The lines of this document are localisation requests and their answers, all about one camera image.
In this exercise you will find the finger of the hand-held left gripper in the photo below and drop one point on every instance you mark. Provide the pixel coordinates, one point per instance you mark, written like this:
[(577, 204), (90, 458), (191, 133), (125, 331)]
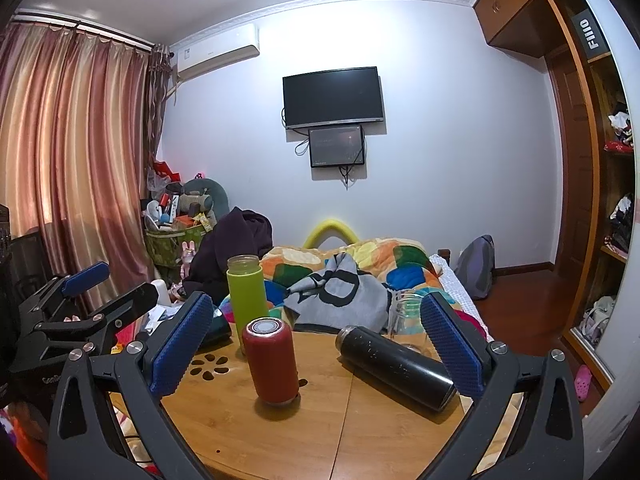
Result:
[(127, 302), (85, 275)]

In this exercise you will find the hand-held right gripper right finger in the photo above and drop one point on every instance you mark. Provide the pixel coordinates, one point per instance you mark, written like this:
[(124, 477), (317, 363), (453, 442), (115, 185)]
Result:
[(452, 345)]

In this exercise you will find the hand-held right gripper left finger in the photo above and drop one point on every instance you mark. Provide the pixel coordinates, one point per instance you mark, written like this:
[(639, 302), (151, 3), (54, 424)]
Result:
[(182, 345)]

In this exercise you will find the dark teal pouch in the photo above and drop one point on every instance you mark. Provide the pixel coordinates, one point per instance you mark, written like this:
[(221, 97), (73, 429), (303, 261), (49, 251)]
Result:
[(220, 327)]

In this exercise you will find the clear glass jar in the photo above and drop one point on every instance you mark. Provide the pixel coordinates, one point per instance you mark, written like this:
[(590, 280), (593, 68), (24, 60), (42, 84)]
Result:
[(404, 320)]

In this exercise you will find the white patterned bed sheet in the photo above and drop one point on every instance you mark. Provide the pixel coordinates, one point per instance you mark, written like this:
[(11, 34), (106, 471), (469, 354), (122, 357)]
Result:
[(462, 290)]

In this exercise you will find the black thermos bottle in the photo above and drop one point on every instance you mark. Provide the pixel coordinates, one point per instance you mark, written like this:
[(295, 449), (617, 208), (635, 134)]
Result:
[(395, 365)]

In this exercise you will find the black chair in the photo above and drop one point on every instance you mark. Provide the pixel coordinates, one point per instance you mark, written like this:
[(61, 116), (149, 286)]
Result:
[(22, 255)]

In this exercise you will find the green storage basket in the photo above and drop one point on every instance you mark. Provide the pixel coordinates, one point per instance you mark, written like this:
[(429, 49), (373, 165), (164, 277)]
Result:
[(170, 247)]

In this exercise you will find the pink bunny toy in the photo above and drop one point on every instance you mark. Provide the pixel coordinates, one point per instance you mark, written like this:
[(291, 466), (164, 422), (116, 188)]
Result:
[(189, 255)]

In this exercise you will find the green bottle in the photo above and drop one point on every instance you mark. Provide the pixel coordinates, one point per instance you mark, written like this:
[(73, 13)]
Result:
[(246, 295)]

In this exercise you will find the grey backpack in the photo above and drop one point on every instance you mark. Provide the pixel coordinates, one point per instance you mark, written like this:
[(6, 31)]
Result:
[(477, 265)]

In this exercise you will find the red bottle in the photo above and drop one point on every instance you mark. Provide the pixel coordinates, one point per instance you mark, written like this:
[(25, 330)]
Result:
[(272, 365)]

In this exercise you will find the colourful patchwork quilt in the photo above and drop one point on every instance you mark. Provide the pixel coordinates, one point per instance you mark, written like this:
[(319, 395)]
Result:
[(390, 262)]

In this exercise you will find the dark purple jacket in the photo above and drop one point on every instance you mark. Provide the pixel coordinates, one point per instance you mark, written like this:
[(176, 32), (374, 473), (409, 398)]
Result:
[(235, 245)]

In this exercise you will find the pink striped curtain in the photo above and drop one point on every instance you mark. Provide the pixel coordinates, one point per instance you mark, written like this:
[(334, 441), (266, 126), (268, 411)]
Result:
[(70, 150)]

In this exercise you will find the grey plush toy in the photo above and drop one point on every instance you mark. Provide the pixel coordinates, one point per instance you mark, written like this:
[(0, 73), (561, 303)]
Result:
[(202, 195)]

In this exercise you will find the red bag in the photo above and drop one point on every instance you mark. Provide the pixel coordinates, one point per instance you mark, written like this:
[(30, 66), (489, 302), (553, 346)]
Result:
[(165, 170)]

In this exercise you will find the pink slipper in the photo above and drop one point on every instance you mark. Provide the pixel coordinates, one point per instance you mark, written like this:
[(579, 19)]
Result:
[(583, 382)]

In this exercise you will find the grey printed cloth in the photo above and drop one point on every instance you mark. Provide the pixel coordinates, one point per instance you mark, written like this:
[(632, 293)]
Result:
[(325, 295)]

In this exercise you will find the white handbag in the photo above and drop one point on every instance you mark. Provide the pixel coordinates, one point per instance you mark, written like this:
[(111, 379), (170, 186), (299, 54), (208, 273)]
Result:
[(600, 317)]

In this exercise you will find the yellow foam tube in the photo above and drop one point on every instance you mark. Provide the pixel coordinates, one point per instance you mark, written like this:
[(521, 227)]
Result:
[(330, 227)]

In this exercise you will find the brown wooden door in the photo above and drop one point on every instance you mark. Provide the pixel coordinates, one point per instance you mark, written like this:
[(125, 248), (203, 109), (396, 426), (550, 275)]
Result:
[(572, 170)]

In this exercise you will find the wooden wardrobe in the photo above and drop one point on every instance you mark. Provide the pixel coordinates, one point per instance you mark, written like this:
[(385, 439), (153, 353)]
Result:
[(595, 160)]

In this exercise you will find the white air conditioner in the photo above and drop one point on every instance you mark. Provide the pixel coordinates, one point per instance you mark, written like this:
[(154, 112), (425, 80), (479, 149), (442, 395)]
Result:
[(217, 52)]

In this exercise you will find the black label plate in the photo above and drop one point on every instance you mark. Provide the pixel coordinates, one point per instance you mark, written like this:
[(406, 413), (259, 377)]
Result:
[(591, 35)]

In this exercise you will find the small black wall monitor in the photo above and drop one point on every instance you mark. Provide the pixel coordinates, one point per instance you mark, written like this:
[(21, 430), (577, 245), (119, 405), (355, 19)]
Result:
[(335, 145)]

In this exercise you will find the black wall television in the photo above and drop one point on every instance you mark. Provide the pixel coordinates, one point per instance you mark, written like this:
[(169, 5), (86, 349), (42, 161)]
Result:
[(332, 95)]

